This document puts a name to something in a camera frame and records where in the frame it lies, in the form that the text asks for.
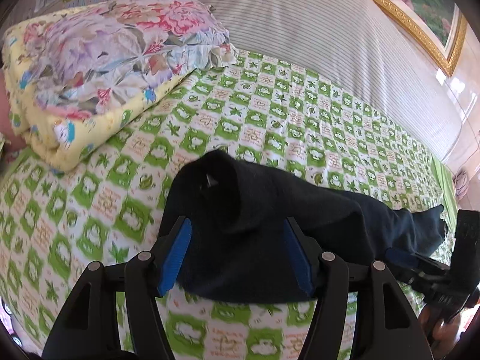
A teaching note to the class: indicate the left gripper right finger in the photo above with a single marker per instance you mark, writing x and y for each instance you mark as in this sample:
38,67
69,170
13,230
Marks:
386,326

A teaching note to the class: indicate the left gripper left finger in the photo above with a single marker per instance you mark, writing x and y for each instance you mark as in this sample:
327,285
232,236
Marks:
87,325

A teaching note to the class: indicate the black fleece pants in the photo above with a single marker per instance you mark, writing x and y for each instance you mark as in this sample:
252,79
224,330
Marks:
237,210

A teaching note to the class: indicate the person's right hand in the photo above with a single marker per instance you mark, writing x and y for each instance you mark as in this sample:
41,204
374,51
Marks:
446,335

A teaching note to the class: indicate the plain green sheet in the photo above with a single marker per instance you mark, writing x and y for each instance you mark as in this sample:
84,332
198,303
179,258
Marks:
444,179

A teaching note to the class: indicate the green frog patterned bedsheet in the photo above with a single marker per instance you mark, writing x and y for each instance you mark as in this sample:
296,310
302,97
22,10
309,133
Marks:
108,208

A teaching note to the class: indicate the floral folded quilt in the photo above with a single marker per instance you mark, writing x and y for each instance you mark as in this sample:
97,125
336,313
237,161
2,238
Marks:
76,77

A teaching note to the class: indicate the gold framed floral painting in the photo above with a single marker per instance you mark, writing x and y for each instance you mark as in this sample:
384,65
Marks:
438,26

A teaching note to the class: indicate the striped white mattress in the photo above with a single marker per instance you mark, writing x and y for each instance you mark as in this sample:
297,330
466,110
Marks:
356,46

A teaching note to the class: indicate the black camera box right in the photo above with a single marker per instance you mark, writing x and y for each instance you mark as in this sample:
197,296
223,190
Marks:
467,247

